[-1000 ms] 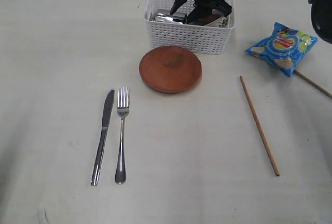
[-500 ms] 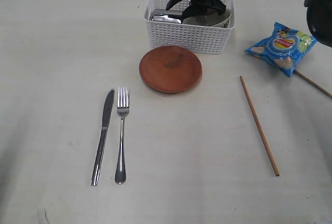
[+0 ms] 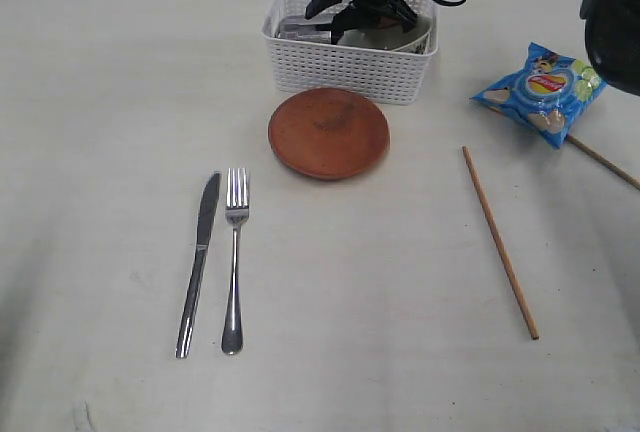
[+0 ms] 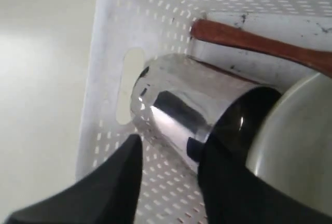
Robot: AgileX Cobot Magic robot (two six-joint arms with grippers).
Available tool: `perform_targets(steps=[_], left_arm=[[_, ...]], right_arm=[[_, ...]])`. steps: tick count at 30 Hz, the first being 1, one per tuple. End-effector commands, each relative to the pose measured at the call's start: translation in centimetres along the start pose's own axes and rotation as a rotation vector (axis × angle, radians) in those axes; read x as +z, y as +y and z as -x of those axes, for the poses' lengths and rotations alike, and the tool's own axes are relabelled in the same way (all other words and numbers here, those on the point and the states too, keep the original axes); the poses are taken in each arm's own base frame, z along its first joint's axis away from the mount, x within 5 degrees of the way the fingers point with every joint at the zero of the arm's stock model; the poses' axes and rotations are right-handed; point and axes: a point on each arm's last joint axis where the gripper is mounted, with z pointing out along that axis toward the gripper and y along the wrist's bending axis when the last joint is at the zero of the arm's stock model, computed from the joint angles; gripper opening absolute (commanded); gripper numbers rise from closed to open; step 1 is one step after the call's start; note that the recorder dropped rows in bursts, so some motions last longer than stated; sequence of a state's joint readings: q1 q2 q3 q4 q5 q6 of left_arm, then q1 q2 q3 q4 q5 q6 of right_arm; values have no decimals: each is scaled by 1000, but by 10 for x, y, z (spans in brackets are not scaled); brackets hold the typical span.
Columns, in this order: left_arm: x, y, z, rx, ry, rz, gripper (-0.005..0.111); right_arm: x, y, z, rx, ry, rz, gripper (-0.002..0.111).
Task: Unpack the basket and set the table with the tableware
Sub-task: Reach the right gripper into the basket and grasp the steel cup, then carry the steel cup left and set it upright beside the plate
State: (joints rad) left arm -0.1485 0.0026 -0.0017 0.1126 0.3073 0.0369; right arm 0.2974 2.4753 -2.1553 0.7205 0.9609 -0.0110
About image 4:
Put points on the brown wooden spoon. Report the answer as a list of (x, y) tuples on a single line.
[(225, 35)]

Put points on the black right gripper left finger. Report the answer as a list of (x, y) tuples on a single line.
[(109, 194)]

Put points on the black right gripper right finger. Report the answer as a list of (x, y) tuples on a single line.
[(233, 194)]

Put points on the clear faceted glass cup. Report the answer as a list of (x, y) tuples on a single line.
[(178, 103)]

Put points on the white perforated plastic basket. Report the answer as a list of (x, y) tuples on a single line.
[(129, 33)]

